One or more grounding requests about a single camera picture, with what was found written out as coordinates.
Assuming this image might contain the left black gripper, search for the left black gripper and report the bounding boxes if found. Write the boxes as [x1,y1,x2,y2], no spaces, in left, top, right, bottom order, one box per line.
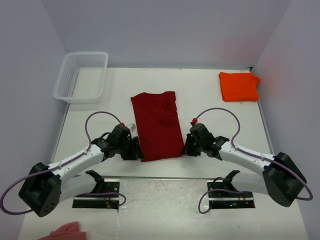
[116,136,144,160]

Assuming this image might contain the dark red t shirt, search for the dark red t shirt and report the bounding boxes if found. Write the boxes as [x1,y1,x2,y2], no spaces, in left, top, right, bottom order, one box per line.
[131,91,184,162]

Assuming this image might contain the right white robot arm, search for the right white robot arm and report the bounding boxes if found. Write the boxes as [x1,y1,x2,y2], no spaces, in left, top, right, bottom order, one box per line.
[184,123,307,207]

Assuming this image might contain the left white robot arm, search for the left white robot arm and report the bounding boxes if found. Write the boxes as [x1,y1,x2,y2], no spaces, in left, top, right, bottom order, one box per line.
[18,124,144,217]

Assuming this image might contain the folded orange t shirt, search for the folded orange t shirt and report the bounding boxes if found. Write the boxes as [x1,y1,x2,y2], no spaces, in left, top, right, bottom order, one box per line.
[219,72,260,102]

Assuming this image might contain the white plastic basket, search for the white plastic basket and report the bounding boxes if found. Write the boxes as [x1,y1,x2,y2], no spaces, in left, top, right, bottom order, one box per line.
[53,51,109,104]

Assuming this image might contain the pink cloth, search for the pink cloth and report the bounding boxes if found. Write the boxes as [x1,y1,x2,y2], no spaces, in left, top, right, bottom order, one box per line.
[40,221,87,240]

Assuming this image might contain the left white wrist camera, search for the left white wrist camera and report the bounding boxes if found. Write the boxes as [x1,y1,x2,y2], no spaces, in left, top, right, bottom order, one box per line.
[121,122,137,133]

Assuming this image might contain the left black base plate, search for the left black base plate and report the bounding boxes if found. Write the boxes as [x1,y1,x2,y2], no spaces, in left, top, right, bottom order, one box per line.
[72,178,121,210]

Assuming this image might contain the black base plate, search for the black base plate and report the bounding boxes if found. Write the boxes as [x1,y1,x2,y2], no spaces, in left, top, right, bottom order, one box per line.
[208,191,256,210]
[72,178,121,210]

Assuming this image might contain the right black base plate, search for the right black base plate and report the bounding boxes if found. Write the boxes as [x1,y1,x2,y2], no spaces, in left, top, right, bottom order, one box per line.
[208,191,256,210]

